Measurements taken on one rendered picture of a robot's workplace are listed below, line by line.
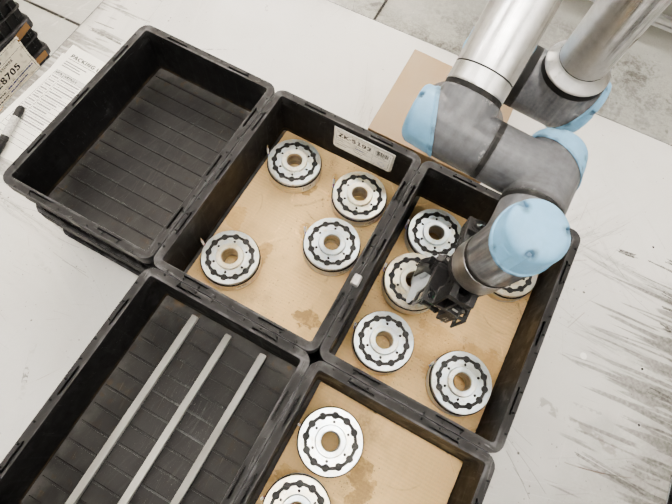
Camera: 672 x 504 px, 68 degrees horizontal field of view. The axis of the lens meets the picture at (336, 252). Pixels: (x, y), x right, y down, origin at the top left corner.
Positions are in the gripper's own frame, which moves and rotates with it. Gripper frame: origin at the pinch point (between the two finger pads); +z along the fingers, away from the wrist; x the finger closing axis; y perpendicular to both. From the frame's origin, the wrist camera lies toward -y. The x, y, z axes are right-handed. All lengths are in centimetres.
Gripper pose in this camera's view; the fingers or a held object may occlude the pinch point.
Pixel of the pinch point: (430, 289)
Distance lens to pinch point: 86.6
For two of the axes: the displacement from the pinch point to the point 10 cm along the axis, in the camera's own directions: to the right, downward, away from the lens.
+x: 8.7, 5.0, 0.0
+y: -4.7, 8.1, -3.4
